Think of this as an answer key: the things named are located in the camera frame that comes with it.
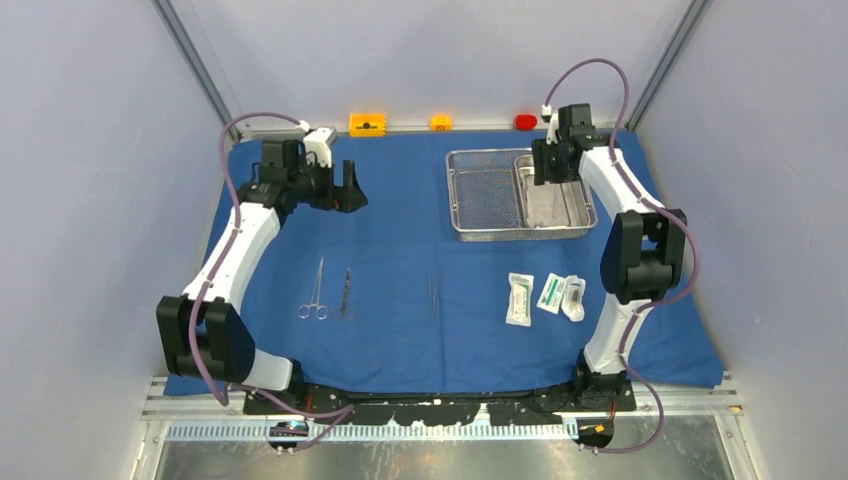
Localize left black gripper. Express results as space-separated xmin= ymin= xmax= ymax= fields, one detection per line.
xmin=289 ymin=155 xmax=367 ymax=214

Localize metal mesh instrument basket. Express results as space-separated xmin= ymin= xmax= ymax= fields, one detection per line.
xmin=445 ymin=148 xmax=590 ymax=242

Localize blue surgical drape cloth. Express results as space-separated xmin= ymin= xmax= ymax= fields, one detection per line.
xmin=163 ymin=129 xmax=727 ymax=397

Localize steel surgical scissors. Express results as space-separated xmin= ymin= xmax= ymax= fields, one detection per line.
xmin=332 ymin=267 xmax=355 ymax=320

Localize steel surgical forceps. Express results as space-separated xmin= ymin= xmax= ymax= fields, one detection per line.
xmin=298 ymin=257 xmax=329 ymax=320

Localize thin steel tweezers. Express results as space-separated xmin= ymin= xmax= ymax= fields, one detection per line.
xmin=428 ymin=273 xmax=440 ymax=322

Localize green white sterile packet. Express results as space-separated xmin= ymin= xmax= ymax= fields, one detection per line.
xmin=536 ymin=273 xmax=566 ymax=314

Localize clear syringe packet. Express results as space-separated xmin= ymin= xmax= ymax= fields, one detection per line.
xmin=561 ymin=275 xmax=586 ymax=322

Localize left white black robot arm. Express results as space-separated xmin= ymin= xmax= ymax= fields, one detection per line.
xmin=155 ymin=134 xmax=368 ymax=414

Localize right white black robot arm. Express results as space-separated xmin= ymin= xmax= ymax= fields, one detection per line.
xmin=531 ymin=104 xmax=687 ymax=411

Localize stainless steel inner tray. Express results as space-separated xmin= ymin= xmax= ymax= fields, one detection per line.
xmin=513 ymin=155 xmax=598 ymax=236

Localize red plastic object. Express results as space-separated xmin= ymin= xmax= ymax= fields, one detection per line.
xmin=513 ymin=113 xmax=538 ymax=131

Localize large yellow plastic block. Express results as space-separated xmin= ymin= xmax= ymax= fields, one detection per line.
xmin=349 ymin=113 xmax=387 ymax=138

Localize small yellow plastic block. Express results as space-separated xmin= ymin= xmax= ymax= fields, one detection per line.
xmin=429 ymin=115 xmax=453 ymax=131

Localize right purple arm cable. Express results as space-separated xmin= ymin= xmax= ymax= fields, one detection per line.
xmin=543 ymin=58 xmax=702 ymax=456

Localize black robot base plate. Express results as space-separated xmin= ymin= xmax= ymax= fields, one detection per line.
xmin=243 ymin=383 xmax=636 ymax=427

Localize aluminium frame rail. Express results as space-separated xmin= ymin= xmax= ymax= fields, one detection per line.
xmin=141 ymin=374 xmax=746 ymax=421

